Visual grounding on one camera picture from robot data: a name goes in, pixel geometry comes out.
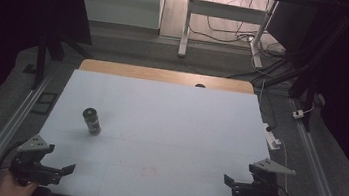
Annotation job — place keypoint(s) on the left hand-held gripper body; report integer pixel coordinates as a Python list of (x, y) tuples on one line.
[(31, 161)]

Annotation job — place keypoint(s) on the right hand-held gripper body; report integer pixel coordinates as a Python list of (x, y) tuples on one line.
[(260, 185)]

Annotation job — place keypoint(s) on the person's left hand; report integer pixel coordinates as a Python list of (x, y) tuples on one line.
[(13, 189)]

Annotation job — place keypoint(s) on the white power strip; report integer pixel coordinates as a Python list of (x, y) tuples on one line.
[(271, 138)]

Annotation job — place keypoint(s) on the pale blue table mat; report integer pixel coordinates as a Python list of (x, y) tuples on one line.
[(164, 137)]

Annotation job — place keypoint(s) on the small white adapter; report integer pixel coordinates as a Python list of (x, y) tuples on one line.
[(298, 114)]

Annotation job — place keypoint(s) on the black metal stand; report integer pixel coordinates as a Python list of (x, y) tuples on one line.
[(42, 61), (309, 77)]

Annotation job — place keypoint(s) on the wooden table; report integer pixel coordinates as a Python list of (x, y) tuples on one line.
[(152, 74)]

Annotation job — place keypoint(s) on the aluminium floor rail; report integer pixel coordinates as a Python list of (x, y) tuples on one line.
[(3, 135), (317, 176)]

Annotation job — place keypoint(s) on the black rectangular floor frame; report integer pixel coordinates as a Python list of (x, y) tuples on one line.
[(44, 102)]

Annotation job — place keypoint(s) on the white desk frame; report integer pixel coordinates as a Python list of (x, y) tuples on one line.
[(226, 13)]

